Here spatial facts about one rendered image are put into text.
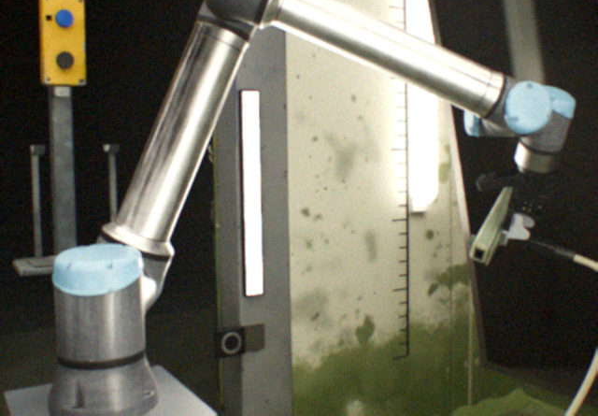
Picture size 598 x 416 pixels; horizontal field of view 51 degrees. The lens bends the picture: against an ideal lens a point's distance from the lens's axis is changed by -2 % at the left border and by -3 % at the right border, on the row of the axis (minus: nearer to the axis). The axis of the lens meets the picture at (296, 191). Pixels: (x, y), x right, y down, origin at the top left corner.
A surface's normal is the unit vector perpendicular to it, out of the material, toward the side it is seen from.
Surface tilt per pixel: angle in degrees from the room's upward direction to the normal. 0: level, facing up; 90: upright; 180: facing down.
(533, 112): 92
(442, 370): 90
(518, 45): 90
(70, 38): 90
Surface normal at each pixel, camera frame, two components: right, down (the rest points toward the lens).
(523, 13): -0.84, 0.25
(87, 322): 0.00, 0.05
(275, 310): 0.51, 0.04
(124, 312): 0.75, 0.02
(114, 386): 0.44, -0.30
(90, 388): 0.04, -0.29
